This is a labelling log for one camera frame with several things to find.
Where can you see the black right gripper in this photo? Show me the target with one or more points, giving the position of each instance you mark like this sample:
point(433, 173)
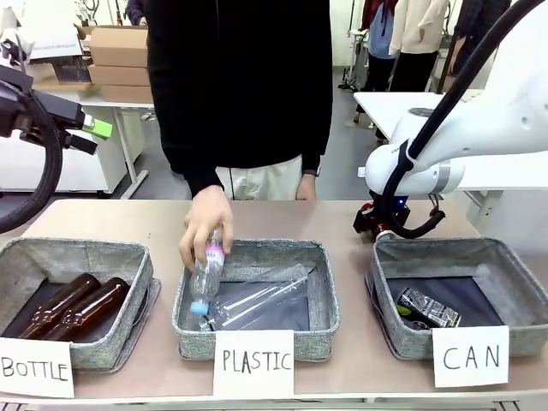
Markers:
point(377, 216)

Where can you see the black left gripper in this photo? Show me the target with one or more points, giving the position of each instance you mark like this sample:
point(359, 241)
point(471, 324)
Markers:
point(47, 113)

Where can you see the black crushed drink can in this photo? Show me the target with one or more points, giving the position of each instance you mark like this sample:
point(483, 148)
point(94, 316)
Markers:
point(432, 310)

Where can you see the brown glass bottle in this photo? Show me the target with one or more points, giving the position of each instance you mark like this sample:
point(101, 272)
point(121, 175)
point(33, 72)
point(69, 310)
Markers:
point(94, 304)
point(64, 295)

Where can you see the crushed plastic bottle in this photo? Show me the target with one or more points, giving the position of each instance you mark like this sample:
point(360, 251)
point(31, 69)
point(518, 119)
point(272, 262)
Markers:
point(205, 278)

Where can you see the person's right forearm, black sleeve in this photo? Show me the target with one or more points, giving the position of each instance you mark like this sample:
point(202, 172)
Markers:
point(192, 167)

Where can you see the person's left forearm, black sleeve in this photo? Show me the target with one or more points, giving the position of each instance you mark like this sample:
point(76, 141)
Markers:
point(312, 158)

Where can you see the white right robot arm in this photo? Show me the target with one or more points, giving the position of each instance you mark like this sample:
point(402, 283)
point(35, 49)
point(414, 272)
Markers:
point(492, 128)

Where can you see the grey fabric basket, CAN label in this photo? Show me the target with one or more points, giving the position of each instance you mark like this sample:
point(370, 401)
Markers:
point(406, 338)

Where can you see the grey fabric basket, PLASTIC label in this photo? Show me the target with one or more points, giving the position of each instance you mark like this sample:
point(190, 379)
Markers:
point(317, 342)

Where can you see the white paper sign CAN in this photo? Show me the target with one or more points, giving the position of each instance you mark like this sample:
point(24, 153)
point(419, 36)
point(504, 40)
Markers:
point(471, 334)

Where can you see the grey fabric basket, BOTTLE label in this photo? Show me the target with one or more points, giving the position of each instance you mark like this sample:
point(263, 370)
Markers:
point(111, 351)

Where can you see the person's left hand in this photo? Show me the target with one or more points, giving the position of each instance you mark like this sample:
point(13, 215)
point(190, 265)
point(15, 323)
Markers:
point(306, 188)

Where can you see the person's right hand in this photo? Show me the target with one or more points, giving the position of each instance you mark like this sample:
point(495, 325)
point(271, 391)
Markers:
point(210, 214)

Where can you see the white wheeled cabinet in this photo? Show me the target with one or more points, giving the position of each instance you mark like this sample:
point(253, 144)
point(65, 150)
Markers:
point(85, 171)

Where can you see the white desk with metal legs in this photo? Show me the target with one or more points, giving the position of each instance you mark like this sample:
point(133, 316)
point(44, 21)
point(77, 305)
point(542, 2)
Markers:
point(124, 107)

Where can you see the flat brown cardboard box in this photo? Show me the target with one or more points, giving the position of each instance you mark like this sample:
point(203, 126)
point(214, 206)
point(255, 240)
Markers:
point(120, 75)
point(128, 93)

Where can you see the open cardboard box, dark contents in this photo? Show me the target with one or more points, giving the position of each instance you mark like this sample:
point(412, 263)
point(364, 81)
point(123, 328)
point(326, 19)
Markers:
point(73, 70)

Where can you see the large brown cardboard box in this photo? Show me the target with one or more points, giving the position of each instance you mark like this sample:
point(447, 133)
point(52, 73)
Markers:
point(120, 47)

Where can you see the white side table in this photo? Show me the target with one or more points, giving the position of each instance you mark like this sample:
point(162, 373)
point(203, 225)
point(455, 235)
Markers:
point(385, 107)

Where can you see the white printed carton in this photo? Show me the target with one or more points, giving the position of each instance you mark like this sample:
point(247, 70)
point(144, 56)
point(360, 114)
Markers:
point(55, 30)

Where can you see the bystander in purple top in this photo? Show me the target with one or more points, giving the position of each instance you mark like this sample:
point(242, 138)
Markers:
point(136, 10)

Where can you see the large clear plastic bottle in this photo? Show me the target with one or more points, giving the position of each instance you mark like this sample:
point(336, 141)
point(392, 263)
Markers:
point(257, 299)

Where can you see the white wheeled stand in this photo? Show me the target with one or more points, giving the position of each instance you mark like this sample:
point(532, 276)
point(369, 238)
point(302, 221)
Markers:
point(353, 64)

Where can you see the person in black sweater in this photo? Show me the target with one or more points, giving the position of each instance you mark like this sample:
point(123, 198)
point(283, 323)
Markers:
point(240, 77)

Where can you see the bystander in blue shirt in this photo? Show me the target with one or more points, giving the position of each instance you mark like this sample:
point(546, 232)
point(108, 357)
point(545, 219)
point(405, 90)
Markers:
point(379, 34)

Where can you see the bystander in cream hoodie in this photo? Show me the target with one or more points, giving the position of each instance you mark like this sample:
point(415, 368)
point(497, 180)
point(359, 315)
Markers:
point(417, 30)

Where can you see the white paper sign PLASTIC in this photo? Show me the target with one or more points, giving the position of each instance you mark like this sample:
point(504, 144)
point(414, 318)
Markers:
point(252, 381)

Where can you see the bystander in dark plaid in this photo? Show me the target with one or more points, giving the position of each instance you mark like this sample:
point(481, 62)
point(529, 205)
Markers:
point(475, 25)

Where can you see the white paper sign BOTTLE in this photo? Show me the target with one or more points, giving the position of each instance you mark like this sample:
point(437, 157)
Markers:
point(38, 368)

